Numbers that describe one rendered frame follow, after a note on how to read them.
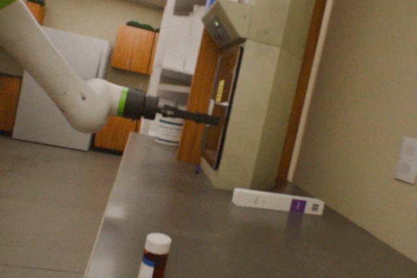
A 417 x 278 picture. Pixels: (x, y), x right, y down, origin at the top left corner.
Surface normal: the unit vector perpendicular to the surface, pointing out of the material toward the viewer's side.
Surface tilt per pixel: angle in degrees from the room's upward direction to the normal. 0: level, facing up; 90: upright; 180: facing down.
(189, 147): 90
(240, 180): 90
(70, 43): 90
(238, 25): 90
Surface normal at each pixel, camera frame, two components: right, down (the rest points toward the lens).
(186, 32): 0.04, -0.07
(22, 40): 0.39, 0.29
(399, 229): -0.96, -0.19
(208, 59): 0.18, 0.09
